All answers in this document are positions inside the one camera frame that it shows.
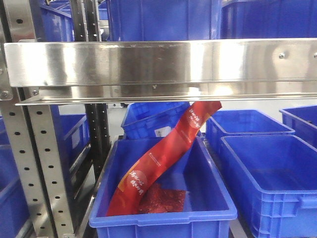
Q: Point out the dark blue bin upper right shelf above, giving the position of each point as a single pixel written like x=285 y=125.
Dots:
x=262 y=19

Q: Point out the tilted blue bin with label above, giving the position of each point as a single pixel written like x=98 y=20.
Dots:
x=154 y=119

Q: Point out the blue bin with red packets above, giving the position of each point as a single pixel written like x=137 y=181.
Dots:
x=208 y=208

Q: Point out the perforated steel shelf upright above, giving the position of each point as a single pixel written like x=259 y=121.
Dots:
x=35 y=132

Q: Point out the blue bin front right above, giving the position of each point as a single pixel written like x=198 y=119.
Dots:
x=273 y=180

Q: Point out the blue bin far right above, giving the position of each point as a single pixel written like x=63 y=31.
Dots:
x=303 y=120

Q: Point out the dark blue bin upper middle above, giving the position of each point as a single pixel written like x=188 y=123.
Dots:
x=164 y=20

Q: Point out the blue bins left shelf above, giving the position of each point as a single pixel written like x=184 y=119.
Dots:
x=13 y=207

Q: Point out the long red snack packet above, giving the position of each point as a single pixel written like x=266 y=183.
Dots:
x=150 y=166

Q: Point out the black perforated shelf upright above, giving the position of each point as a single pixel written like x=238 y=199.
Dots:
x=85 y=17

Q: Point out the flat red snack packet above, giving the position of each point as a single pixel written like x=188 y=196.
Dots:
x=161 y=200

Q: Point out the blue bin behind right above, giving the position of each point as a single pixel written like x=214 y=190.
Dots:
x=242 y=123

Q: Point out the right shelf steel front rail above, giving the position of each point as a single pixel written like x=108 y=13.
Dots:
x=228 y=70

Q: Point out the blue bin upper left background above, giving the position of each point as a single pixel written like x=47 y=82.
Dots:
x=56 y=16

